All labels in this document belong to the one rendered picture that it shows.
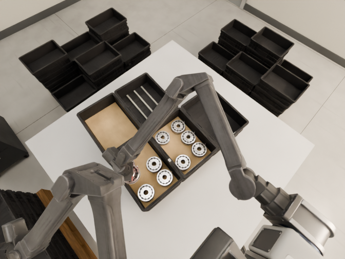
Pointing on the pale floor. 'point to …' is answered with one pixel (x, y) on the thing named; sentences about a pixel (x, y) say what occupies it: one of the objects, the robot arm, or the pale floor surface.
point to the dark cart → (10, 146)
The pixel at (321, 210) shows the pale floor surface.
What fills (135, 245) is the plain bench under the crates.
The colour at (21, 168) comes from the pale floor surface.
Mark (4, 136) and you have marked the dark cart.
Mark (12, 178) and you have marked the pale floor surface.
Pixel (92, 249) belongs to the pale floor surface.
